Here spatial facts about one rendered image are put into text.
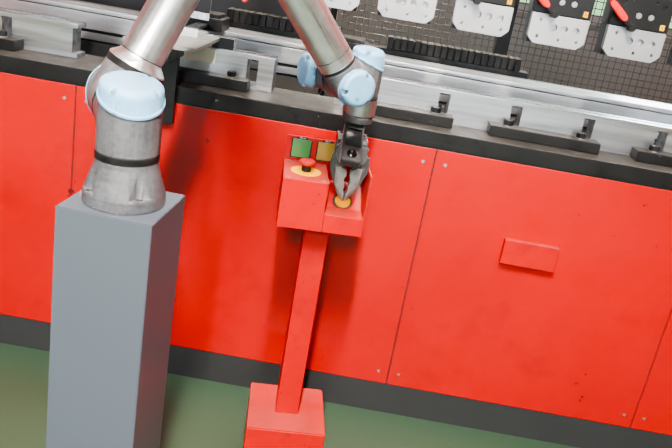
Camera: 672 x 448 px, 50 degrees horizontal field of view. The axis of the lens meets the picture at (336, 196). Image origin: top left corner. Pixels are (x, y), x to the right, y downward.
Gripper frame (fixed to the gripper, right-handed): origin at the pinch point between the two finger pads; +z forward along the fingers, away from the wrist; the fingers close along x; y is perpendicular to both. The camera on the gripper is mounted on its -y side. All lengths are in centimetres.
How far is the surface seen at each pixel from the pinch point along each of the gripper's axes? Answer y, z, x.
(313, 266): -3.0, 18.2, 4.5
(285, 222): -7.0, 5.3, 13.1
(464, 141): 20.3, -11.3, -31.2
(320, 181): -5.2, -5.2, 6.5
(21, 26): 48, -17, 91
